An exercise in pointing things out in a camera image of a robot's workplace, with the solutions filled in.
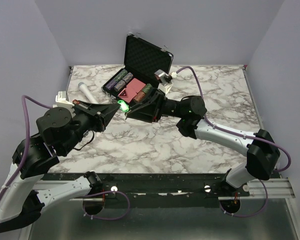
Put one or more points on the red playing card deck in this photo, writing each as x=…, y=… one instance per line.
x=131, y=90

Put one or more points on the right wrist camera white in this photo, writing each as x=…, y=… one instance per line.
x=165, y=80

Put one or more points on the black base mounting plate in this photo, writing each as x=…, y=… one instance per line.
x=163, y=190

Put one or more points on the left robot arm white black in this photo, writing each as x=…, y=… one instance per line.
x=60, y=129

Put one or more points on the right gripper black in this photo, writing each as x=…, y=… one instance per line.
x=144, y=111

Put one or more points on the orange poker chip row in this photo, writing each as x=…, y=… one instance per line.
x=142, y=93

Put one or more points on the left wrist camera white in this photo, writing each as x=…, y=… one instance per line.
x=61, y=100

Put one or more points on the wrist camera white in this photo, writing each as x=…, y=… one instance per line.
x=165, y=80
x=61, y=100

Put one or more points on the purple poker chip row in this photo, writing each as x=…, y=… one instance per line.
x=111, y=84

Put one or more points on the black poker chip case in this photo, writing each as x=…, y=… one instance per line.
x=142, y=59

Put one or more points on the green key tag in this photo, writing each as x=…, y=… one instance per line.
x=124, y=107

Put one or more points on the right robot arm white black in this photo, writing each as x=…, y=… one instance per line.
x=259, y=148

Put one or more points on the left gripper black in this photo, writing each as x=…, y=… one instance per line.
x=108, y=111

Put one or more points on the green poker chip row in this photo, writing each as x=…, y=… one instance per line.
x=124, y=76

